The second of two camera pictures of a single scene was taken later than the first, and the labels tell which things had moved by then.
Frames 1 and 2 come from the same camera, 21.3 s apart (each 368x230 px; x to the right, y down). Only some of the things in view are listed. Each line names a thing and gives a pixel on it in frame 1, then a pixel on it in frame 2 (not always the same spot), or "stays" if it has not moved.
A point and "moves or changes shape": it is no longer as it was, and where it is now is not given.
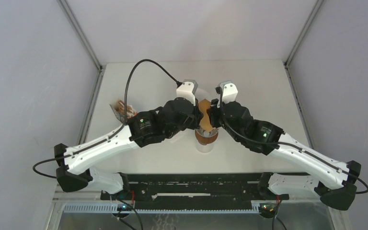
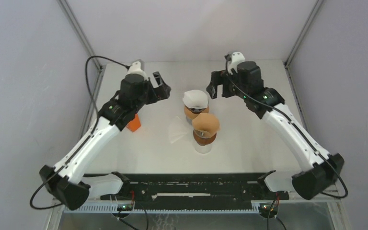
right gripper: (213, 112) -> (218, 78)
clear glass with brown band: (203, 148) stays
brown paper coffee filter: (205, 123) moves or changes shape
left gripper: (197, 117) -> (161, 92)
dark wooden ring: (203, 140) stays
